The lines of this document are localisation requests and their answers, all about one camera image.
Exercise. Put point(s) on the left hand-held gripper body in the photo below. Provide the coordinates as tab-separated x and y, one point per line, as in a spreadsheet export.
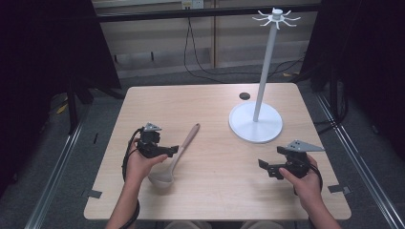
149	143

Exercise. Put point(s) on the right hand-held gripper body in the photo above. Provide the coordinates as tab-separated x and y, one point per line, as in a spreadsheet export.
296	159

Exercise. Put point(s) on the beige ladle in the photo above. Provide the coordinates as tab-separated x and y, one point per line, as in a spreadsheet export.
178	156

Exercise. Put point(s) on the white hook rack stand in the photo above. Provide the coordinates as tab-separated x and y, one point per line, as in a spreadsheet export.
256	124

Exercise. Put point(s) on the person's left hand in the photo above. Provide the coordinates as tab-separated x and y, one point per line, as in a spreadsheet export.
138	167

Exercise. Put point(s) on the person's right hand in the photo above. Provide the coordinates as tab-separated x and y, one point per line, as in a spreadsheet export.
307	189

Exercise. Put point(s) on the grey tape piece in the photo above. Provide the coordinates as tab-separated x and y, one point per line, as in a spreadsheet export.
339	189
94	193

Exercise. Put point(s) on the person's legs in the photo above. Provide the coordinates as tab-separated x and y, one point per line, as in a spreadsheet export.
223	225

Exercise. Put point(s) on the black metal stand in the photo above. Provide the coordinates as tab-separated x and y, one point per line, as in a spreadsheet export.
72	108

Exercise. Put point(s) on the yellow tape piece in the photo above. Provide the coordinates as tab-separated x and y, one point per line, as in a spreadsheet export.
62	108

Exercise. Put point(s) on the dark curtain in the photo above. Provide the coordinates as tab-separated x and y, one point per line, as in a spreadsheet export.
47	63
366	63

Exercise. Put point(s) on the black horizontal bar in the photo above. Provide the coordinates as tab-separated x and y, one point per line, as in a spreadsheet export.
191	13

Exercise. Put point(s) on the metal floor rail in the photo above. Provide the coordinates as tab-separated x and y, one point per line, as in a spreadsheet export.
366	171
54	178

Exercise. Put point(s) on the white wall socket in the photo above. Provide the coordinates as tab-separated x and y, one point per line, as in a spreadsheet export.
192	4

